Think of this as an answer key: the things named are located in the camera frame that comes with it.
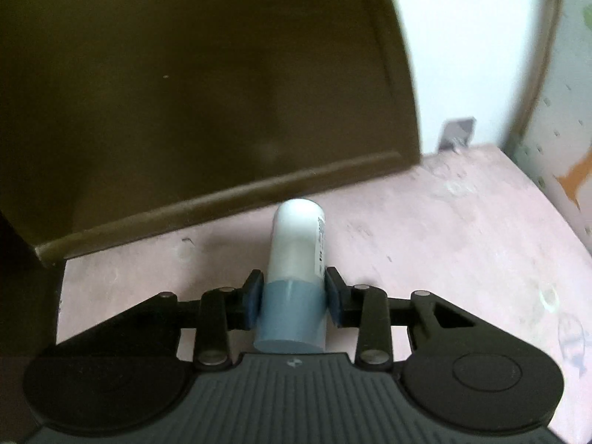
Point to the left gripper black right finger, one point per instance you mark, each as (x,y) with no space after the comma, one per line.
(373,313)

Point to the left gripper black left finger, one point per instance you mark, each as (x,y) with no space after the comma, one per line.
(213,316)

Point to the blue white tube bottle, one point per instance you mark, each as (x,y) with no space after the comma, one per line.
(293,313)

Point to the dark wooden nightstand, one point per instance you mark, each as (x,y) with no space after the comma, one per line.
(469,226)

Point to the dark wooden headboard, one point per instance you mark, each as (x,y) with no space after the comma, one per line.
(122,119)

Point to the deer print curtain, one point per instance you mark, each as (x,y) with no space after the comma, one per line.
(554,147)

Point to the grey wall socket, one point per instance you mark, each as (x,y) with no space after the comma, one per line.
(456,134)

